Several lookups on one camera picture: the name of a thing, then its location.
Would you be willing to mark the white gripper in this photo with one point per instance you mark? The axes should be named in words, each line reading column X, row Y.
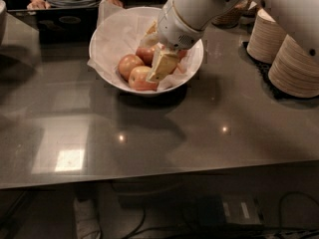
column 173, row 28

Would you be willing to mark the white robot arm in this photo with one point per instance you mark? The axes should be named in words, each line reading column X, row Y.
column 298, row 18

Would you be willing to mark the dark red apple right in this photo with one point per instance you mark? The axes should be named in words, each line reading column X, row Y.
column 181, row 54

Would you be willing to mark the red apple front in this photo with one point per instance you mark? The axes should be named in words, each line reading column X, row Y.
column 138, row 79

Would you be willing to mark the white bowl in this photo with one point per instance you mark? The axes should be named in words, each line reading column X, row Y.
column 109, row 73

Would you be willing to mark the person's left hand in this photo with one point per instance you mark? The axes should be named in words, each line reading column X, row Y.
column 116, row 2

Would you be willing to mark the person's right hand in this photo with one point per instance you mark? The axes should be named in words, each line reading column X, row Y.
column 38, row 5

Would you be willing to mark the black laptop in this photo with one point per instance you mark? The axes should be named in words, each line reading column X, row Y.
column 60, row 25

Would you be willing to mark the glass jar with grains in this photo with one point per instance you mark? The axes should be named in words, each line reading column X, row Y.
column 230, row 18

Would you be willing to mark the black rubber mat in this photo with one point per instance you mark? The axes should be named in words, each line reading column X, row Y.
column 264, row 70

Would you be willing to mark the paper plate stack rear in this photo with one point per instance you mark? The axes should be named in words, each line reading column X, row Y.
column 266, row 38

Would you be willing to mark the paper plate stack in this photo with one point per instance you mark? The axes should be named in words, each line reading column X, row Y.
column 294, row 72
column 266, row 38

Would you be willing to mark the paper plate stack front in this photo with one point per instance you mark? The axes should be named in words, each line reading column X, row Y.
column 294, row 72

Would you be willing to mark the white object left edge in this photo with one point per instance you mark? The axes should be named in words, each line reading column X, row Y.
column 3, row 19

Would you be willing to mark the grey box under table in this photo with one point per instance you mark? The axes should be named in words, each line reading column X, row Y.
column 229, row 211

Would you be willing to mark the white shoe under table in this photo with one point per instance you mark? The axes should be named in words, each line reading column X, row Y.
column 86, row 217

